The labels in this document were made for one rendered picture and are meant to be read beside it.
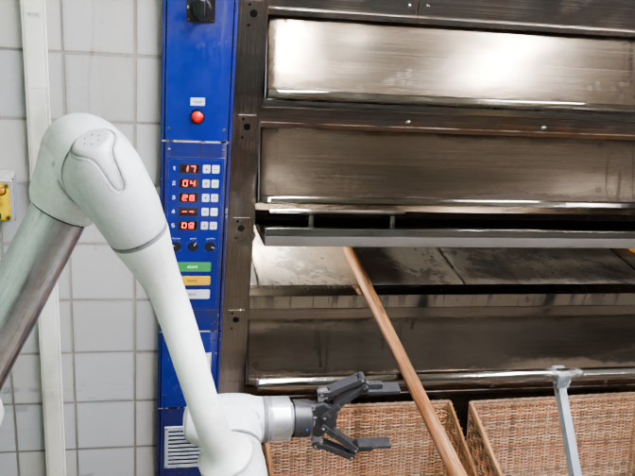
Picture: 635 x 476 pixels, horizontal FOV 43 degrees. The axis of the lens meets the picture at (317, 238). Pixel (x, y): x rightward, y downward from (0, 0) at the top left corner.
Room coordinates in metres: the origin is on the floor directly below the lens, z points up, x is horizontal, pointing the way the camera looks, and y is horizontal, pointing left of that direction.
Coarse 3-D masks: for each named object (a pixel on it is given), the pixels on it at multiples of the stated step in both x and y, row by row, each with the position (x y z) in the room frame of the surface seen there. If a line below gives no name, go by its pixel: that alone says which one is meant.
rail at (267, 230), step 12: (264, 228) 1.71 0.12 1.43; (276, 228) 1.71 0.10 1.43; (288, 228) 1.72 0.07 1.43; (300, 228) 1.72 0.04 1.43; (312, 228) 1.73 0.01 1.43; (324, 228) 1.74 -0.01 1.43; (336, 228) 1.74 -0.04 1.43; (348, 228) 1.75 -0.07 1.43; (360, 228) 1.76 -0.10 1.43; (372, 228) 1.77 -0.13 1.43; (384, 228) 1.77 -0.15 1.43; (396, 228) 1.78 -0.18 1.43; (408, 228) 1.79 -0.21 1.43; (420, 228) 1.80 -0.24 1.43; (432, 228) 1.81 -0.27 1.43; (444, 228) 1.82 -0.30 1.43
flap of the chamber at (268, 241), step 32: (256, 224) 1.84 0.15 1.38; (288, 224) 1.83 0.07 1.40; (320, 224) 1.85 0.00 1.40; (352, 224) 1.87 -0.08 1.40; (384, 224) 1.89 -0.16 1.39; (416, 224) 1.91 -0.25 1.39; (448, 224) 1.94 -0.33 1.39; (480, 224) 1.96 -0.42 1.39; (512, 224) 1.99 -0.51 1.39; (544, 224) 2.01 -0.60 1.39; (576, 224) 2.04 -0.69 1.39; (608, 224) 2.06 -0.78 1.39
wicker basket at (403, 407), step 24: (360, 408) 1.88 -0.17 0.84; (384, 408) 1.89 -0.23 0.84; (360, 432) 1.86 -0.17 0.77; (384, 432) 1.87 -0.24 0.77; (408, 432) 1.89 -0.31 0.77; (456, 432) 1.85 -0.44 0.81; (288, 456) 1.80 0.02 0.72; (312, 456) 1.81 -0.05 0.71; (336, 456) 1.83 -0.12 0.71; (360, 456) 1.84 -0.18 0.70; (384, 456) 1.86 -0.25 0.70; (408, 456) 1.87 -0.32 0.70; (432, 456) 1.89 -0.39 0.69
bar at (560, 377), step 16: (544, 368) 1.64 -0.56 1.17; (560, 368) 1.65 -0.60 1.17; (576, 368) 1.65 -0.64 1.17; (592, 368) 1.66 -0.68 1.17; (608, 368) 1.67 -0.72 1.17; (624, 368) 1.68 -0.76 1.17; (272, 384) 1.48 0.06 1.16; (288, 384) 1.48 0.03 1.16; (304, 384) 1.49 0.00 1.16; (320, 384) 1.50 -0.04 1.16; (400, 384) 1.54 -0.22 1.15; (432, 384) 1.56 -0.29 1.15; (560, 384) 1.62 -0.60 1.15; (560, 400) 1.60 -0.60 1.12; (560, 416) 1.59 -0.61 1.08; (576, 448) 1.53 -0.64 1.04; (576, 464) 1.50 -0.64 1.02
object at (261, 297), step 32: (256, 288) 1.88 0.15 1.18; (288, 288) 1.90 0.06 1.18; (320, 288) 1.92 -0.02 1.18; (352, 288) 1.94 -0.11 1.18; (384, 288) 1.96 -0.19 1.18; (416, 288) 1.98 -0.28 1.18; (448, 288) 2.00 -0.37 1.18; (480, 288) 2.02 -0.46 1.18; (512, 288) 2.04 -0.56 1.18; (544, 288) 2.06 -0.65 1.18; (576, 288) 2.08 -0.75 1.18; (608, 288) 2.10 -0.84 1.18
